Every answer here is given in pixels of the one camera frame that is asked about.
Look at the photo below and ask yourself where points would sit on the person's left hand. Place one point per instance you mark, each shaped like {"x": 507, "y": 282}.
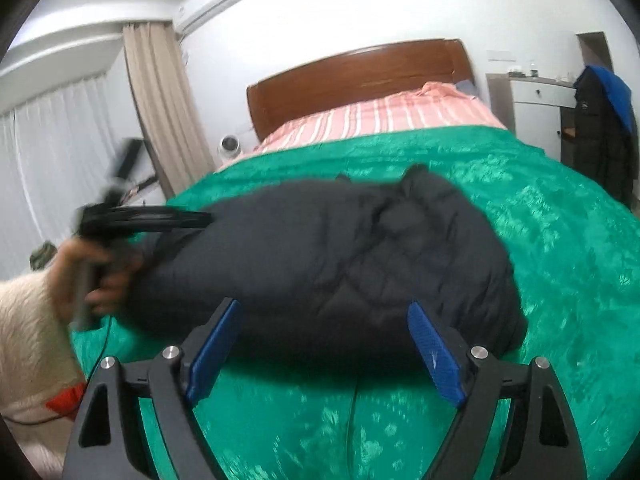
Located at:
{"x": 84, "y": 273}

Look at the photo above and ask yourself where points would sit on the white sheer curtain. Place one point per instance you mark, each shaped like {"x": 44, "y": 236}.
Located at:
{"x": 57, "y": 151}

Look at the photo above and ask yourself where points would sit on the cream fleece sleeve forearm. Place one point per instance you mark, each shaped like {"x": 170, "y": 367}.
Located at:
{"x": 41, "y": 381}

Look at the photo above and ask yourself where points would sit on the white air conditioner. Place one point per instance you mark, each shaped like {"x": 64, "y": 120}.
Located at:
{"x": 192, "y": 14}

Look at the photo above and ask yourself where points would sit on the dark jacket on chair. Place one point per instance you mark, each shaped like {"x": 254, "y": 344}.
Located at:
{"x": 606, "y": 135}

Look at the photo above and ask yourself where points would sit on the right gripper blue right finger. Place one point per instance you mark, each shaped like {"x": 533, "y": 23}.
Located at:
{"x": 540, "y": 439}

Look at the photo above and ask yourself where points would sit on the brown wooden headboard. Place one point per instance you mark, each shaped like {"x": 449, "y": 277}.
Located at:
{"x": 350, "y": 77}

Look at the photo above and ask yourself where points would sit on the green patterned bedspread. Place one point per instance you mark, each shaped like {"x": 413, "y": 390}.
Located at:
{"x": 575, "y": 252}

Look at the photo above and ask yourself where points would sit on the pink striped bed sheet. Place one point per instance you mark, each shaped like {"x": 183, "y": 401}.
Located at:
{"x": 434, "y": 105}

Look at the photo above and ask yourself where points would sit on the black puffer jacket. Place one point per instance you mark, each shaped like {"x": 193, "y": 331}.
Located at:
{"x": 326, "y": 269}

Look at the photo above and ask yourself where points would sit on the white bedside desk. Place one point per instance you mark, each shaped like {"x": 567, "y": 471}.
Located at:
{"x": 535, "y": 110}

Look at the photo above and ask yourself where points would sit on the beige curtain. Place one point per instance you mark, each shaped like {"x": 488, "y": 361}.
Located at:
{"x": 165, "y": 104}

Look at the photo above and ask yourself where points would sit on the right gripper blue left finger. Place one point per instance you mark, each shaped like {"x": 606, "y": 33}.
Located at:
{"x": 108, "y": 440}

